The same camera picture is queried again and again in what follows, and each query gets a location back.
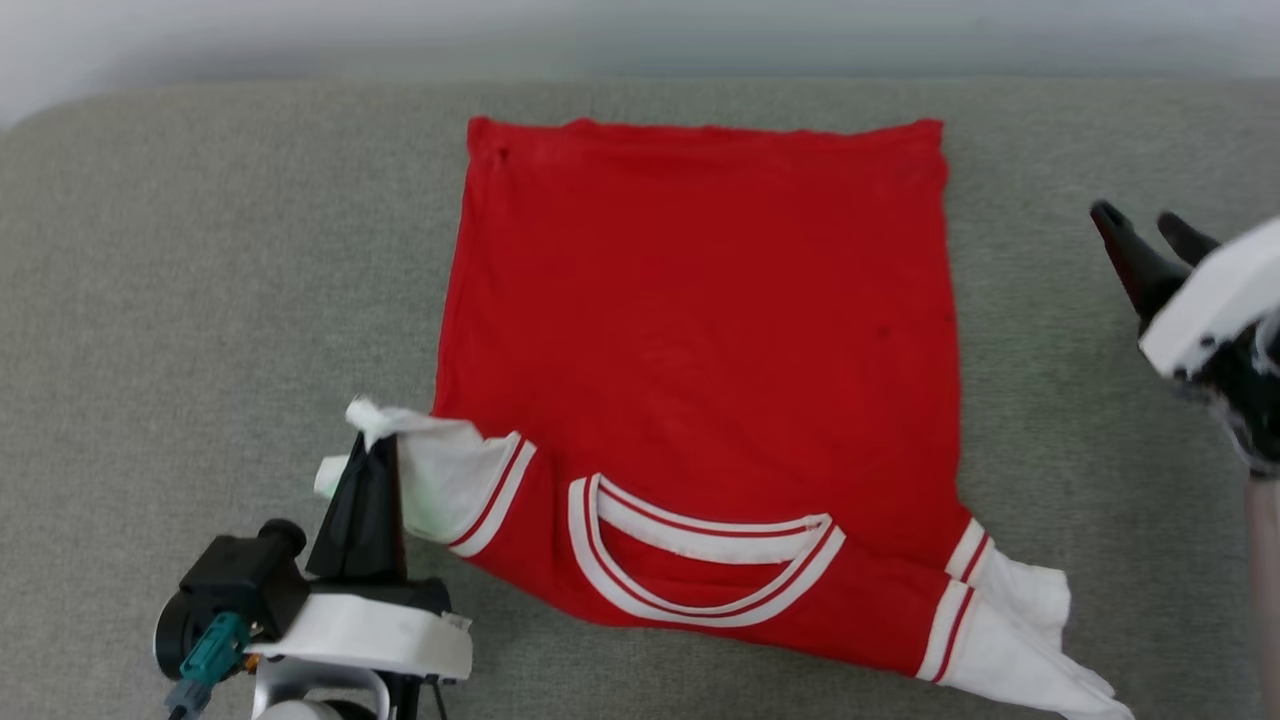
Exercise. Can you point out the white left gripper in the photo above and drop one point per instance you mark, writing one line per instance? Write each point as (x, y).
(370, 635)

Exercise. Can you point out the red and white jersey shirt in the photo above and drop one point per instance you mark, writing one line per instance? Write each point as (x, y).
(700, 350)

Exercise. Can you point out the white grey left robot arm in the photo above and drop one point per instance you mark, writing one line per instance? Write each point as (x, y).
(300, 700)

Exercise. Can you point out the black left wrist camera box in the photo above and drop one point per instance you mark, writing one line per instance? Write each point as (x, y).
(240, 580)

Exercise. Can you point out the teal left camera connector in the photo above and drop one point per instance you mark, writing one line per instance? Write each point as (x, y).
(212, 650)

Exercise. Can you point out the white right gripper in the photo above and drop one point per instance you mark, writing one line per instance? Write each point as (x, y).
(1220, 300)

